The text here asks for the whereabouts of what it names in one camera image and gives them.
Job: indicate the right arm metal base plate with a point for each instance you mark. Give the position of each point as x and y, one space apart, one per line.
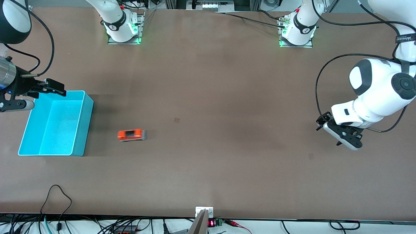
140 29

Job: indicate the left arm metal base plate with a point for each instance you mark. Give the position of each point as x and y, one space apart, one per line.
282 43

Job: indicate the red LED display module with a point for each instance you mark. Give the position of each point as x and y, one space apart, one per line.
213 223

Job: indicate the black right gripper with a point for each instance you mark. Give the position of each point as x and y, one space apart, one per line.
20 85

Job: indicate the grey camera mount bar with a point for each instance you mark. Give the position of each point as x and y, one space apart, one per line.
200 224

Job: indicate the orange black power strip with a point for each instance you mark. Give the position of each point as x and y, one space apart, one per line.
125 230

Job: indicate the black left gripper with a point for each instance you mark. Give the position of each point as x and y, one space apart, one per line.
321 120

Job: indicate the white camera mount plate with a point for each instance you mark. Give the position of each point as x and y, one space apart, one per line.
198 209

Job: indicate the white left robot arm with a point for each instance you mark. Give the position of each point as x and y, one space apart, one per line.
380 87

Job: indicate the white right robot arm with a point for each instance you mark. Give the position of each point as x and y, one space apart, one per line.
117 19

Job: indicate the blue plastic box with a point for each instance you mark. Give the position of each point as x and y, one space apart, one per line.
57 126

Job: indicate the orange toy bus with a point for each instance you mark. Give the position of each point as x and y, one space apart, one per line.
131 135

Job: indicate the black equipment rack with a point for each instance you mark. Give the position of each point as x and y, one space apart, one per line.
240 4

